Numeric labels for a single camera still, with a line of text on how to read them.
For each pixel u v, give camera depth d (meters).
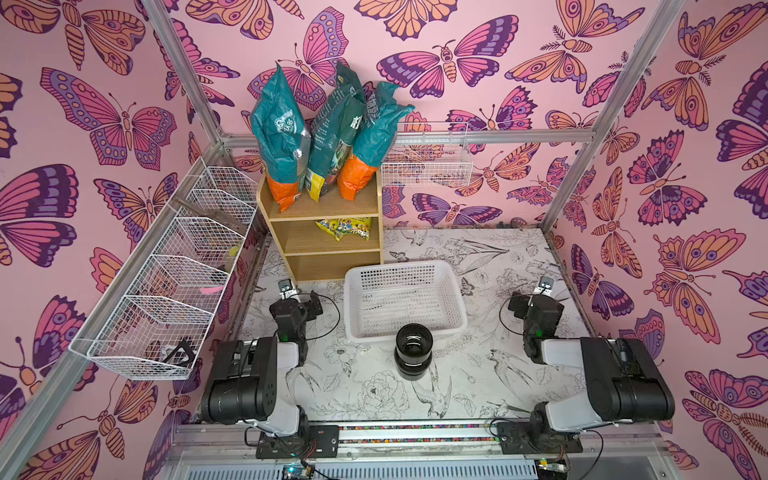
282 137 0.65
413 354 0.72
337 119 0.67
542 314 0.70
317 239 0.96
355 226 0.94
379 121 0.71
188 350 0.63
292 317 0.72
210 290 0.73
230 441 0.73
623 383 0.45
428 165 1.06
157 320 0.65
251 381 0.45
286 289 0.79
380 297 1.00
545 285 0.79
